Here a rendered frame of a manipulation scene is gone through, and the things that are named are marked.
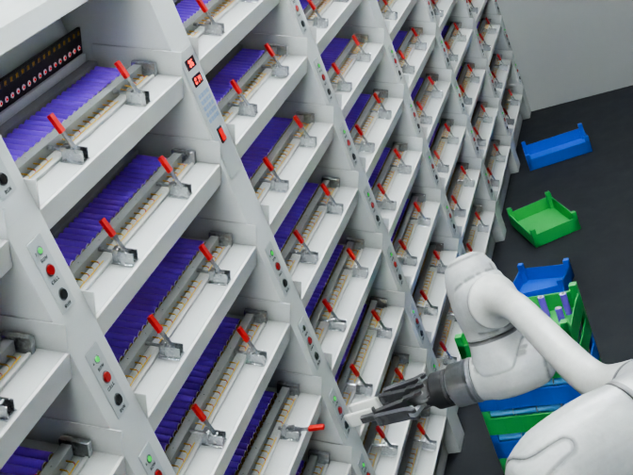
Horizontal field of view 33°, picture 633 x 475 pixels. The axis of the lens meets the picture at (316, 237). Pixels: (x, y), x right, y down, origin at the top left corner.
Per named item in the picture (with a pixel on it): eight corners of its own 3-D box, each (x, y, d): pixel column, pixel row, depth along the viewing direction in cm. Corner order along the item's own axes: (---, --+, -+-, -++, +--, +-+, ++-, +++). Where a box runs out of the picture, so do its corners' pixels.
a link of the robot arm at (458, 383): (490, 384, 214) (463, 391, 216) (471, 347, 211) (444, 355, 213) (485, 410, 206) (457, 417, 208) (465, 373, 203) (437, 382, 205)
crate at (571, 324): (584, 306, 282) (576, 281, 279) (576, 349, 265) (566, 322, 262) (478, 321, 295) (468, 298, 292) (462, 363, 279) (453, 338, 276)
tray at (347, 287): (381, 262, 302) (383, 220, 295) (331, 386, 250) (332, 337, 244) (312, 253, 306) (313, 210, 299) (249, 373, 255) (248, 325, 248)
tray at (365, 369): (403, 319, 309) (406, 279, 302) (359, 452, 257) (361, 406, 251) (335, 310, 313) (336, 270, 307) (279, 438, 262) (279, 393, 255)
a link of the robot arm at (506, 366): (494, 394, 213) (470, 334, 213) (567, 373, 207) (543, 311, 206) (481, 412, 204) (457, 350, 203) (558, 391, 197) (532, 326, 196)
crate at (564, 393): (599, 355, 288) (592, 331, 285) (592, 401, 271) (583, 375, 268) (494, 368, 301) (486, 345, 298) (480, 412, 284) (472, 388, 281)
